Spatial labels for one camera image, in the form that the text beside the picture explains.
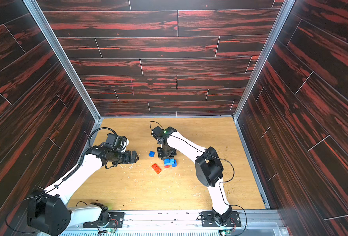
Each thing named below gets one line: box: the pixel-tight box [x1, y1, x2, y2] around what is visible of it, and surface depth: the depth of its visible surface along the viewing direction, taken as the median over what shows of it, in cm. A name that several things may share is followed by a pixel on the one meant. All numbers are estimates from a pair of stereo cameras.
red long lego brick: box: [151, 163, 162, 175], surface depth 93 cm
